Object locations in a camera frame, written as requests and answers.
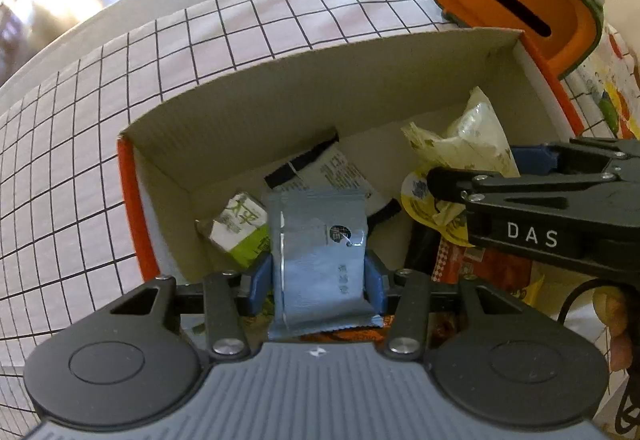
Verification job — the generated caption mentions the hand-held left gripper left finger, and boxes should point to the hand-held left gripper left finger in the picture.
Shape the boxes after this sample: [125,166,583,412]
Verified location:
[107,252,273,361]

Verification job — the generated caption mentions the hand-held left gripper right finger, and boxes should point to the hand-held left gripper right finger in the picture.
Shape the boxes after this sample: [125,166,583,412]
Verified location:
[364,252,536,361]

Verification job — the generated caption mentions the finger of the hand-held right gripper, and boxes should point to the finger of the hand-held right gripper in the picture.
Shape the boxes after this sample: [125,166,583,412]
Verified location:
[427,167,623,213]
[510,137,640,177]

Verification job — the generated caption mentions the grey-blue snack packet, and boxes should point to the grey-blue snack packet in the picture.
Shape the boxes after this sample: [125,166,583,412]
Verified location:
[264,187,383,340]

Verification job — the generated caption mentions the orange cookie packet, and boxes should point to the orange cookie packet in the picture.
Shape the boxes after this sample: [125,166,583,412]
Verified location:
[300,315,396,346]

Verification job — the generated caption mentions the green and white snack packet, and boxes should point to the green and white snack packet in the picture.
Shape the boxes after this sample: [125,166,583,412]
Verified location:
[195,190,273,271]

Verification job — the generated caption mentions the pale translucent snack packet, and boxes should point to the pale translucent snack packet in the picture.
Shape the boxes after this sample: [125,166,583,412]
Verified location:
[400,86,521,178]

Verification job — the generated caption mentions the orange-red striped snack packet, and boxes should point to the orange-red striped snack packet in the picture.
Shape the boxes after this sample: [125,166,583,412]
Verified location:
[430,240,546,316]

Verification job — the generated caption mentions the yellow snack packet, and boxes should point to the yellow snack packet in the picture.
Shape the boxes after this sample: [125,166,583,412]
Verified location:
[400,170,476,248]

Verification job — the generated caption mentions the black and white snack packet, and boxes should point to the black and white snack packet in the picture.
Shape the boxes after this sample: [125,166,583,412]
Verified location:
[264,130,403,231]

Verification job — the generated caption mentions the orange cardboard box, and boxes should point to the orange cardboard box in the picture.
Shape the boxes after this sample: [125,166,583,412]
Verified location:
[117,27,583,321]

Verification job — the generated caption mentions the person's right hand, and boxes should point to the person's right hand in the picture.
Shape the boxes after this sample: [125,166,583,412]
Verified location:
[592,287,636,371]

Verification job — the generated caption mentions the colourful printed cloth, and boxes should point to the colourful printed cloth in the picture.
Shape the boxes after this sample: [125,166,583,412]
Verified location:
[565,25,640,141]

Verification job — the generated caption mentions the black cable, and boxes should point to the black cable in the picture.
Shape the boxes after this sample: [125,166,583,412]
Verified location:
[555,277,640,436]

